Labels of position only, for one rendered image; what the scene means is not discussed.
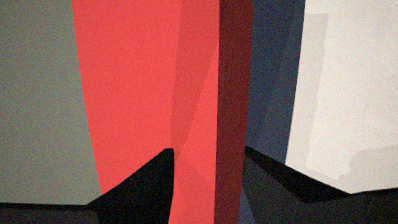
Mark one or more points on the red lid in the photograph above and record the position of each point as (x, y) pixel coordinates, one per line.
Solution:
(162, 74)

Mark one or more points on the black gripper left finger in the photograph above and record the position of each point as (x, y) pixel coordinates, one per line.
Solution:
(144, 197)

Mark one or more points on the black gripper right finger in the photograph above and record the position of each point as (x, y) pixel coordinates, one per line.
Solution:
(277, 194)

